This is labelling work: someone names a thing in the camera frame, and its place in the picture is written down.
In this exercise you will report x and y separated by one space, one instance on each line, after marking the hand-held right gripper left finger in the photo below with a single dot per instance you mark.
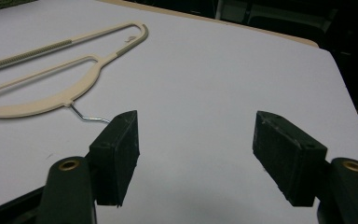
113 158

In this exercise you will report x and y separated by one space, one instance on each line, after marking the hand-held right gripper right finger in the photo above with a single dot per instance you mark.
289 157

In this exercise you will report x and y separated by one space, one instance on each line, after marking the beige plastic clothes hanger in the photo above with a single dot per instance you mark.
74 90

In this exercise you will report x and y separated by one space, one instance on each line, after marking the dark chair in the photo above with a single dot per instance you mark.
270 14

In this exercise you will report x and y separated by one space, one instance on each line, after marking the olive green cloth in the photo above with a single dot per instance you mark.
0 4

